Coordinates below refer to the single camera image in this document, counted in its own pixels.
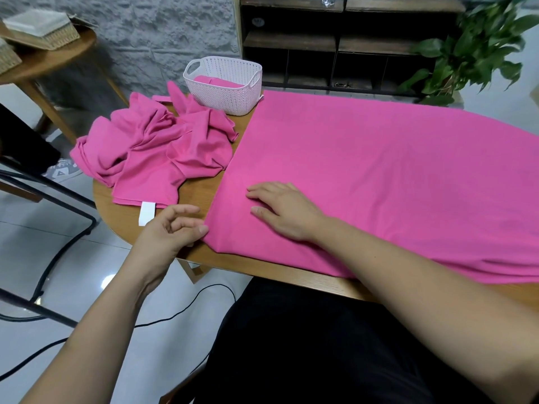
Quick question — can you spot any black floor cable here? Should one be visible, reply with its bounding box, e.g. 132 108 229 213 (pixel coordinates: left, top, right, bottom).
0 282 237 383

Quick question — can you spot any person's right forearm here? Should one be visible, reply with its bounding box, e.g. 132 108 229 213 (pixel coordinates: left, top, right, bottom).
310 217 539 404

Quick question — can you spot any white woven plastic basket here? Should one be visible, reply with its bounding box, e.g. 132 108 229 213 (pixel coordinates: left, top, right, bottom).
182 55 264 117

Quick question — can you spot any pile of pink cloths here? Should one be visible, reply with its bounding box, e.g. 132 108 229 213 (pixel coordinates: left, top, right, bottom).
69 80 239 227

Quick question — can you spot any person's right hand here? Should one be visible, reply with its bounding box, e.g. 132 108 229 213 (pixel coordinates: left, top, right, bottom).
245 181 328 245

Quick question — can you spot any white shoe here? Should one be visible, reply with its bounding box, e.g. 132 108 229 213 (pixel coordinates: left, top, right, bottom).
43 157 84 182

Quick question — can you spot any dark wooden shelf cabinet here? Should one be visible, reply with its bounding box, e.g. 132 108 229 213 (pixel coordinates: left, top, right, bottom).
235 0 469 105

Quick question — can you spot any pink towel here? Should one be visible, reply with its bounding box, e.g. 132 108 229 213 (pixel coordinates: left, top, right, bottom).
193 75 246 89
201 89 539 285

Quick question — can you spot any person's left forearm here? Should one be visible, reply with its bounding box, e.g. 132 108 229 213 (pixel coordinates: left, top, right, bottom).
19 263 171 404

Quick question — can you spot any small round wooden side table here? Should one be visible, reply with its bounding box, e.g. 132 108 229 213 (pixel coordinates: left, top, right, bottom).
0 27 128 147

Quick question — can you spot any person's left hand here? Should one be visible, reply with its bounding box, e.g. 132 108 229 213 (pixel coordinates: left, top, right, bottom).
124 203 210 290

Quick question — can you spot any wooden table leg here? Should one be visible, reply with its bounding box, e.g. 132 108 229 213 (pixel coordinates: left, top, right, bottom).
179 258 212 285

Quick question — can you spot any green potted plant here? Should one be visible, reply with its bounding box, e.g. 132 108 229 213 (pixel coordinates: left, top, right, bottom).
396 0 539 108

